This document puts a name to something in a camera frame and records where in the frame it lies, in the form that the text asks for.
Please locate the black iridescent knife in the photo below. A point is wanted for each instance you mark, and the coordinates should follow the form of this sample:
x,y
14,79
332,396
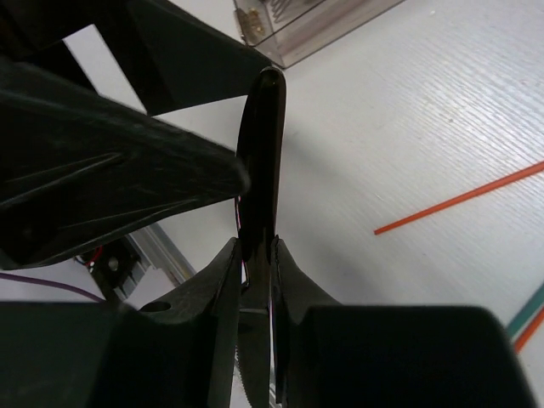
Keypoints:
x,y
259,148

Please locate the aluminium table edge rail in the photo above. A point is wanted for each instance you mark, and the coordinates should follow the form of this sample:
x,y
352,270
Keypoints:
x,y
153,248

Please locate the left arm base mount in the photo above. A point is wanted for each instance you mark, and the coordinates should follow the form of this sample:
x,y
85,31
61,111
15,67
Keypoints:
x,y
116,268

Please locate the orange chopstick lower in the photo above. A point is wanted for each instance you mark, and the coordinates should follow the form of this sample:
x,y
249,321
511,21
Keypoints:
x,y
528,331

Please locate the clear acrylic utensil organizer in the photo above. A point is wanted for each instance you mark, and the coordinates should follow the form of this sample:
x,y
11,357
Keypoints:
x,y
288,31

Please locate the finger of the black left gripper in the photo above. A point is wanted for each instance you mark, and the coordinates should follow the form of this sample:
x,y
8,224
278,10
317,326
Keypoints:
x,y
79,170

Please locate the orange chopstick near spoons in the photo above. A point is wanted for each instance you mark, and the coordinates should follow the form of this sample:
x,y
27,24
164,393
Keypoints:
x,y
469,195

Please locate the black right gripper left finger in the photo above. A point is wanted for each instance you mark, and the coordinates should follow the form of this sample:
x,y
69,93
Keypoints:
x,y
177,351

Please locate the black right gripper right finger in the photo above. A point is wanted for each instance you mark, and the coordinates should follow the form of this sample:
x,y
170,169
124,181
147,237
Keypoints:
x,y
332,355

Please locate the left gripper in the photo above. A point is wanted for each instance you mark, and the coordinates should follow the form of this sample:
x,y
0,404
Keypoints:
x,y
196,63

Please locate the teal chopstick lower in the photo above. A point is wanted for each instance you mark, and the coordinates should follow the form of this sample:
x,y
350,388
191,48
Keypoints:
x,y
530,308

